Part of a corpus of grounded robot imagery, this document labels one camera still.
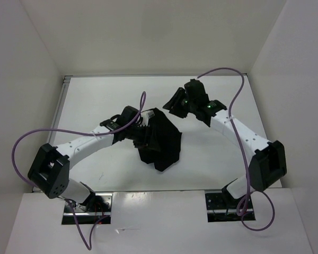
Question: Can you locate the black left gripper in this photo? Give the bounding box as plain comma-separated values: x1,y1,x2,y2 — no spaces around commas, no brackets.
126,123,160,151

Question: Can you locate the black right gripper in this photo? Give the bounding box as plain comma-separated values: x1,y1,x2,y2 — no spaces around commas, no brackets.
162,87,196,119

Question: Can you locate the black skirt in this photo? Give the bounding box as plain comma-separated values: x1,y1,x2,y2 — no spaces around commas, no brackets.
138,108,182,172

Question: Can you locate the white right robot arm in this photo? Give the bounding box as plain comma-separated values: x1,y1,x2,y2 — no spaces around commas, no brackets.
163,79,287,208

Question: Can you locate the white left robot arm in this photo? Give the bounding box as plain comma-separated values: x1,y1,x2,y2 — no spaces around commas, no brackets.
28,106,155,212

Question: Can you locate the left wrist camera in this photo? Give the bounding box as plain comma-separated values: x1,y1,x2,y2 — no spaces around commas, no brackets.
99,114,122,131

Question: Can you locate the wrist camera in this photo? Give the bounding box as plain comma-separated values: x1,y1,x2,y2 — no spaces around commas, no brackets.
206,100,227,116
99,114,122,131

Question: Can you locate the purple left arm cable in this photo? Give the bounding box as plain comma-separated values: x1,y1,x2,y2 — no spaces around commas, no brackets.
12,91,147,251

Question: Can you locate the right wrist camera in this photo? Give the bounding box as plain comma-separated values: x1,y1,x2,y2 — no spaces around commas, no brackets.
206,100,227,116

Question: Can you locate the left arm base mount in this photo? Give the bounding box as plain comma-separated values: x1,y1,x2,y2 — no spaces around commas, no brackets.
61,193,113,225

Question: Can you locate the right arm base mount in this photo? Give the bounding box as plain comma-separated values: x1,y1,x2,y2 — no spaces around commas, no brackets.
205,191,241,223

